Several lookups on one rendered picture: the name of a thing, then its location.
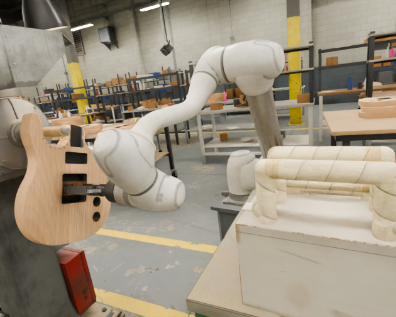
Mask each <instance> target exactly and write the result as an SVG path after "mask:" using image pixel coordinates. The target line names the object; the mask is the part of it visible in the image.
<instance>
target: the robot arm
mask: <svg viewBox="0 0 396 317"><path fill-rule="evenodd" d="M284 65H285V56H284V52H283V48H282V47H281V46H280V45H279V44H278V43H277V42H273V41H269V40H251V41H246V42H239V43H235V44H233V45H230V46H226V47H222V46H219V45H216V46H213V47H211V48H209V49H208V50H207V51H205V52H204V54H203V55H202V57H201V58H200V59H199V61H198V63H197V65H196V67H195V69H194V73H193V75H192V78H191V82H190V87H189V92H188V95H187V98H186V100H185V101H184V102H182V103H180V104H176V105H173V106H169V107H166V108H162V109H158V110H156V111H152V112H151V113H148V114H147V115H145V116H144V117H142V119H140V120H139V122H137V124H135V125H134V127H132V129H130V130H119V129H109V130H106V131H104V132H102V133H101V134H100V135H99V136H98V137H97V138H96V140H95V142H94V146H93V149H92V153H93V156H94V159H95V161H96V163H97V165H98V166H99V168H100V169H101V170H102V172H103V173H104V174H105V175H106V176H107V178H108V179H109V181H108V182H107V184H99V185H97V184H84V183H83V186H76V185H74V184H64V190H63V193H64V194H79V195H88V196H100V197H106V199H107V200H108V201H109V202H111V203H118V204H119V205H122V206H131V207H137V208H140V209H143V210H147V211H172V210H175V209H179V207H181V205H182V204H183V202H184V199H185V185H184V183H183V182H182V181H181V180H179V179H177V178H175V177H173V176H171V175H166V173H164V172H162V171H160V170H158V169H157V168H156V167H155V166H154V165H155V151H156V146H155V144H154V143H153V138H154V136H155V134H156V132H157V131H158V130H160V129H162V128H164V127H168V126H171V125H175V124H177V123H181V122H184V121H187V120H189V119H191V118H193V117H194V116H195V115H197V114H198V113H199V111H200V110H201V109H202V108H203V107H204V105H205V103H206V102H207V100H208V99H209V98H210V96H211V95H212V94H213V92H214V91H215V90H216V87H217V86H220V85H223V84H227V83H231V82H235V84H236V85H237V86H238V87H239V88H240V90H241V92H243V93H244V94H246V98H247V102H248V106H249V109H250V113H251V117H252V120H253V124H254V126H255V131H256V135H257V137H258V142H259V144H260V148H261V153H262V156H261V158H260V159H258V158H255V154H254V153H252V152H251V151H248V150H238V151H235V152H233V153H232V154H231V156H230V158H229V159H228V164H227V180H228V187H229V190H228V191H223V192H222V193H221V194H222V196H225V197H227V198H226V199H224V200H223V204H231V205H235V206H243V205H244V203H245V202H246V200H248V197H249V195H250V194H251V192H252V190H254V189H256V183H255V165H256V163H257V162H258V161H259V160H261V159H268V158H267V155H268V151H269V149H270V148H272V147H276V146H281V147H283V143H282V137H281V133H280V127H279V124H278V117H277V111H276V107H275V101H274V98H273V92H272V86H273V83H274V78H276V77H277V76H279V75H280V74H281V72H282V71H283V68H284Z"/></svg>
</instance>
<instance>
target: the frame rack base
mask: <svg viewBox="0 0 396 317"><path fill-rule="evenodd" d="M372 222H373V213H372V212H371V211H370V210H369V200H364V199H348V198H340V197H326V196H310V195H302V194H287V201H286V202H285V203H282V204H277V222H276V223H275V224H272V225H263V224H261V223H259V221H258V218H257V217H256V216H254V214H253V213H252V211H248V210H244V212H243V213H242V215H241V216H240V217H239V219H238V220H237V222H236V223H235V229H236V242H237V249H238V262H239V274H240V282H241V295H242V302H243V304H245V305H247V306H251V307H254V308H258V309H262V310H265V311H268V312H271V313H275V314H279V315H282V316H286V317H396V242H384V241H381V240H378V239H376V238H375V237H373V235H372Z"/></svg>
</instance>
